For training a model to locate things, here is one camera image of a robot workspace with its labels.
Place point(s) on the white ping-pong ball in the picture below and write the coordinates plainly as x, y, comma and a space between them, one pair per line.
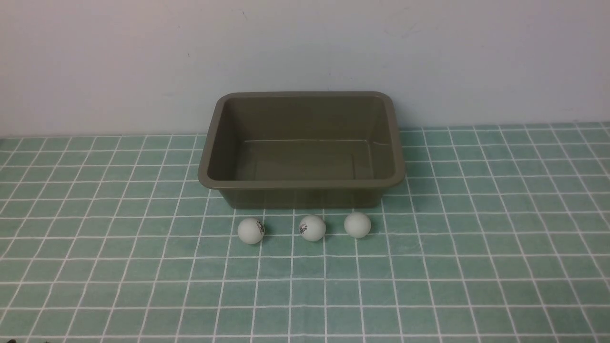
251, 230
357, 225
312, 228

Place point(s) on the olive green plastic bin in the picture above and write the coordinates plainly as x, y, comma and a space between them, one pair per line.
303, 149

